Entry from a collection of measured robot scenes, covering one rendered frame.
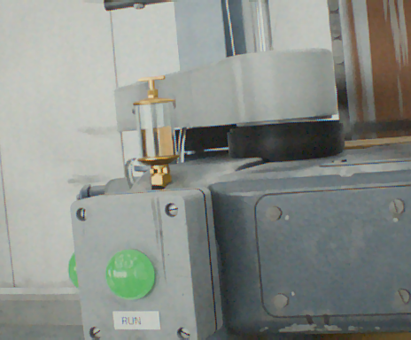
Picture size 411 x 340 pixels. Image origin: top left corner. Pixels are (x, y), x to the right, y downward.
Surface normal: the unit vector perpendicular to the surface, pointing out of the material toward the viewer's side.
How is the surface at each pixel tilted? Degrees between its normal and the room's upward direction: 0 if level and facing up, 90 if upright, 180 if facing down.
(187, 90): 90
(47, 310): 90
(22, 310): 90
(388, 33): 90
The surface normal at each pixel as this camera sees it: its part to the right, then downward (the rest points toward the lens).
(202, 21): -0.36, 0.08
